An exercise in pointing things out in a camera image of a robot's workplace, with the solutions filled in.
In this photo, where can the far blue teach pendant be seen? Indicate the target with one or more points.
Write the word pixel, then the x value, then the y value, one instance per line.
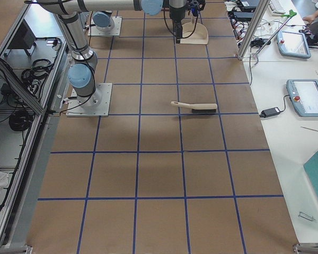
pixel 293 44

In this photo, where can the near blue teach pendant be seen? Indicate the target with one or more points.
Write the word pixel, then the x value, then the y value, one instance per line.
pixel 304 96

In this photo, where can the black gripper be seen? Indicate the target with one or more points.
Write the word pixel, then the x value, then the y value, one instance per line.
pixel 175 16

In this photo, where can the metal wire clip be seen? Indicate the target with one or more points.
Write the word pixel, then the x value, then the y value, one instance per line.
pixel 306 216

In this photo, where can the green handled reacher tool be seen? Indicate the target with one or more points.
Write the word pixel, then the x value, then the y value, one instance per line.
pixel 289 17

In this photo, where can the beige hand brush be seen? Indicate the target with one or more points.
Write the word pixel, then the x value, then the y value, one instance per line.
pixel 197 107

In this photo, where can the black power adapter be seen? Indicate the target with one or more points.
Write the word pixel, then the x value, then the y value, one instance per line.
pixel 274 111

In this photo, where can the blue teach pendant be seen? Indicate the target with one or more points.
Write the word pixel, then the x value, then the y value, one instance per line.
pixel 293 44
pixel 304 96

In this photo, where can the black monitor on floor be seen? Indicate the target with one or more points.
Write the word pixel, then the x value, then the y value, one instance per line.
pixel 24 39

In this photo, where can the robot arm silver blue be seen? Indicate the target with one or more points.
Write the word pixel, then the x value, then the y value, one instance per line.
pixel 66 14
pixel 103 20

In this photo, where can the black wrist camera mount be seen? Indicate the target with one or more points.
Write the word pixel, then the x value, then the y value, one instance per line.
pixel 196 6

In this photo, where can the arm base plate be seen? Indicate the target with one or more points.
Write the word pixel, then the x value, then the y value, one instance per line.
pixel 94 32
pixel 97 105

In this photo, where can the beige plastic dustpan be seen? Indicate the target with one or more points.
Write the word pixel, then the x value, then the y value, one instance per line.
pixel 194 33

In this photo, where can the aluminium frame post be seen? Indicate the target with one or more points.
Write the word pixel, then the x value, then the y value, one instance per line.
pixel 257 17

